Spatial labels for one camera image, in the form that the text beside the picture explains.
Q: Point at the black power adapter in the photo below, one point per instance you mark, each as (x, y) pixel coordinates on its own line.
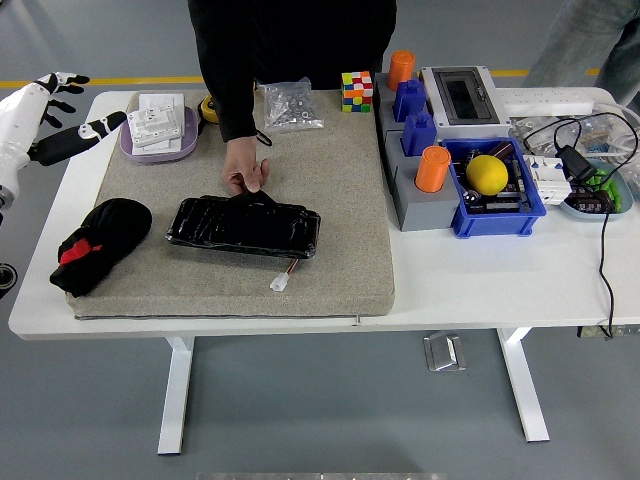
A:
(575, 162)

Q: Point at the brown cylinder capacitor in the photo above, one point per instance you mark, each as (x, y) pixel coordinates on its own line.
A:
(501, 150)

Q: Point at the grey-brown mat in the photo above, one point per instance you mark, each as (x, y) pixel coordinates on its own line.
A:
(325, 200)

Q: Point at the colourful puzzle cube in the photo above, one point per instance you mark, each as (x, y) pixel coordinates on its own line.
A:
(357, 92)

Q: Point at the chrome metal ball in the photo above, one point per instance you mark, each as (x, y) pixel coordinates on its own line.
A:
(470, 198)

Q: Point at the green patterned object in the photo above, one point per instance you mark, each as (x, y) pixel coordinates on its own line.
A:
(625, 331)

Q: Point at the yellow ball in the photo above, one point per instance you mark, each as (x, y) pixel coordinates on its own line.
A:
(487, 175)

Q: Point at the grey block holder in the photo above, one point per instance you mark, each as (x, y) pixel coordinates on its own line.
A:
(425, 212)

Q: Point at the blue plastic block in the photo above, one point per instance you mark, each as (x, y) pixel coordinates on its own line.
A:
(419, 135)
(409, 100)

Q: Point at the white table leg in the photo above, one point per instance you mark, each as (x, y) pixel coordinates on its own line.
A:
(525, 390)
(176, 390)

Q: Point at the clear bag of screws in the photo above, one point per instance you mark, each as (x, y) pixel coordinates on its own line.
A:
(290, 107)

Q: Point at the blue plastic bin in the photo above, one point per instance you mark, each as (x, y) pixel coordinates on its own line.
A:
(495, 222)

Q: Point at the black rag with red patch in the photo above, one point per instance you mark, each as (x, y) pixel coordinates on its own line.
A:
(115, 225)

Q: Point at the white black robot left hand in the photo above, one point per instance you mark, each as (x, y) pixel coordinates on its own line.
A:
(15, 125)

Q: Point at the white wall plate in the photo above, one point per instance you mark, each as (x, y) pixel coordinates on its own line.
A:
(160, 148)

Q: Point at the white socket module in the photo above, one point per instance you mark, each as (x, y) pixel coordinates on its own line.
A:
(152, 125)

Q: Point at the yellow tape measure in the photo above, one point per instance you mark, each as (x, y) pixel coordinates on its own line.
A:
(207, 111)

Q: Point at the white power strip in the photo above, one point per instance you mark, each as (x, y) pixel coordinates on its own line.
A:
(545, 100)

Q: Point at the orange plastic cylinder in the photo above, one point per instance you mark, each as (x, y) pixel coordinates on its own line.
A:
(401, 70)
(432, 170)

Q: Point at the dark terminal blocks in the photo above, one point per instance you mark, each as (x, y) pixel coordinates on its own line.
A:
(590, 200)

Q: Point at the white circuit breaker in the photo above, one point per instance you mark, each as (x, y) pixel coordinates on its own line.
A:
(547, 180)

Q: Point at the person's right forearm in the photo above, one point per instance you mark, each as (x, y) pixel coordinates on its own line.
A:
(235, 115)

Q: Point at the person's right hand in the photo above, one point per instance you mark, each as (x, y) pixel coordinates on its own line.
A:
(242, 165)

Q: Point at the metal floor plate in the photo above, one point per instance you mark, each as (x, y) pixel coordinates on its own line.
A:
(444, 352)

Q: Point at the purple oval tray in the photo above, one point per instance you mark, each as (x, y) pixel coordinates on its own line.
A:
(187, 140)

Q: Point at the black panel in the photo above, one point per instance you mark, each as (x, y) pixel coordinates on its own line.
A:
(240, 230)

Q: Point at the clear bag of small parts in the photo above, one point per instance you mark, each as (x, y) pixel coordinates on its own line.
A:
(600, 135)

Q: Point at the flat white switch plate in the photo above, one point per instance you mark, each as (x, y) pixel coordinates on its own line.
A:
(155, 101)

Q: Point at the person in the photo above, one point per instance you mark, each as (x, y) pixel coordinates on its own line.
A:
(300, 40)
(570, 45)

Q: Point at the light blue dish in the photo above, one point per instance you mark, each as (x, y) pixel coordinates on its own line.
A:
(595, 216)

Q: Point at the clear bag of white rings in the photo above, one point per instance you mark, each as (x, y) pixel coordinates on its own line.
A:
(525, 131)

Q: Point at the black circuit board pieces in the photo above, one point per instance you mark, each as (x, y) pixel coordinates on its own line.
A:
(515, 192)

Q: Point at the grey electrical box with window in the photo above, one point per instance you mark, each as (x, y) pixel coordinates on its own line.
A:
(465, 95)

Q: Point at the green plastic connectors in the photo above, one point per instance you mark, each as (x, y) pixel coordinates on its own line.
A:
(612, 192)

